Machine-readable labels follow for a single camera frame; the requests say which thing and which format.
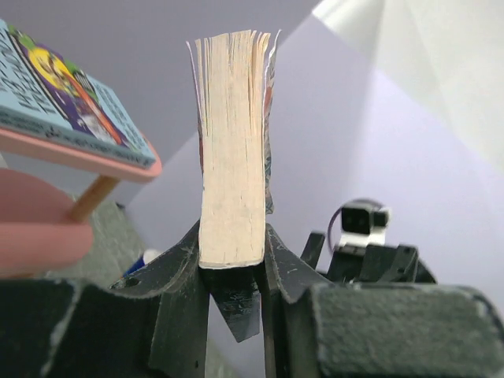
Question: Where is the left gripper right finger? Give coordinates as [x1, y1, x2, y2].
[261, 224, 335, 377]

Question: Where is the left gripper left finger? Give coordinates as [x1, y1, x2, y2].
[110, 223, 209, 377]

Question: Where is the Little Women book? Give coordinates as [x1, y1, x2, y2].
[187, 30, 279, 269]

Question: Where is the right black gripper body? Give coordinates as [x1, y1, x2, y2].
[301, 232, 436, 284]

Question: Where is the blue wrapped tissue roll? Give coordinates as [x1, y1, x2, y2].
[121, 249, 162, 277]

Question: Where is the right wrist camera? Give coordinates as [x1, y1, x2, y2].
[338, 198, 391, 247]

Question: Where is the blue 143-Storey Treehouse book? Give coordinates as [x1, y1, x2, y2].
[1, 22, 156, 169]

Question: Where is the pink three-tier shelf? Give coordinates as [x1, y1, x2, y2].
[1, 129, 162, 277]

